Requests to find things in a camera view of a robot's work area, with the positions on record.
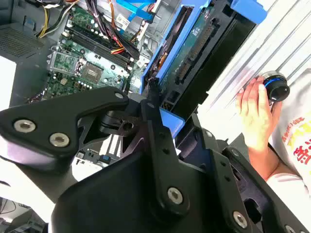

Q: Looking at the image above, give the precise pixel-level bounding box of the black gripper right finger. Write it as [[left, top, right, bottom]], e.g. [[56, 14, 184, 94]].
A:
[[174, 115, 311, 233]]

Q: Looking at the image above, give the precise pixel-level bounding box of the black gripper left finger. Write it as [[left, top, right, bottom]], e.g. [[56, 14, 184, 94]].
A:
[[0, 78, 192, 218]]

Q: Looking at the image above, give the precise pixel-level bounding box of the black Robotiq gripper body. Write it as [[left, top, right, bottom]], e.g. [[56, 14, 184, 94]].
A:
[[50, 145, 234, 233]]

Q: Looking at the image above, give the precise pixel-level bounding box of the round black tool blue ring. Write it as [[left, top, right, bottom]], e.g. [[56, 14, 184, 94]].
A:
[[262, 70, 291, 104]]

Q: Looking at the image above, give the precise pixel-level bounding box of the hard disk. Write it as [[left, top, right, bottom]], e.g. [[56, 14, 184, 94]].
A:
[[139, 0, 268, 139]]

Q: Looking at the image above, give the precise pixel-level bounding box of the person's bare hand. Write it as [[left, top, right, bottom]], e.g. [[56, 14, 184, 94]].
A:
[[236, 75, 284, 148]]

